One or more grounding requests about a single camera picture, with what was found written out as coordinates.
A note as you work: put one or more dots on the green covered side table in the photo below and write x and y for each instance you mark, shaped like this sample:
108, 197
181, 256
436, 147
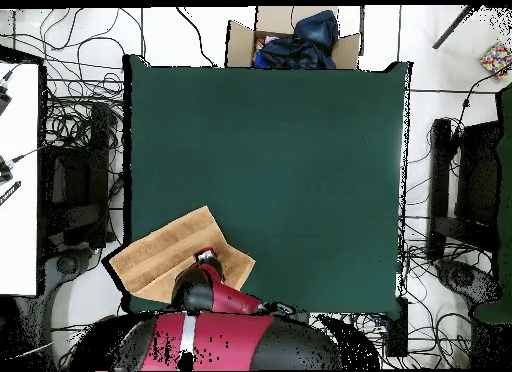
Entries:
504, 228

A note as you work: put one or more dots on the black equipment stand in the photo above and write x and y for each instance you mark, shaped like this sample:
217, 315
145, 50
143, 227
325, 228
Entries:
76, 188
476, 168

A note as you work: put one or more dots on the orange terry towel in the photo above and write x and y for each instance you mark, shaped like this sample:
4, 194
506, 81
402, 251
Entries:
160, 252

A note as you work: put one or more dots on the white desk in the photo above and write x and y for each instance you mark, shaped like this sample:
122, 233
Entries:
18, 228

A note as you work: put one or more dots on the dark metal bar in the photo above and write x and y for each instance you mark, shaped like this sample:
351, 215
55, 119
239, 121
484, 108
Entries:
454, 28

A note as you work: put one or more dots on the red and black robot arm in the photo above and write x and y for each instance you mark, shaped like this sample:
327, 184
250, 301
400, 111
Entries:
224, 344

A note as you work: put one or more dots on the dark green table cloth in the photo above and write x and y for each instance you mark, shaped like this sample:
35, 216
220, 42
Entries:
280, 148

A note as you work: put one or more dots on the multicoloured patterned bundle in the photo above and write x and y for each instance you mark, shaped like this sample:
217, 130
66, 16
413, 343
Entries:
496, 60

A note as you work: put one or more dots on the dark blue clothing pile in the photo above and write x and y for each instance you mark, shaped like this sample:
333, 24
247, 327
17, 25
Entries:
304, 44

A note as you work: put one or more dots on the brown cardboard box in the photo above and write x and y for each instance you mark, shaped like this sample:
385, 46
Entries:
240, 44

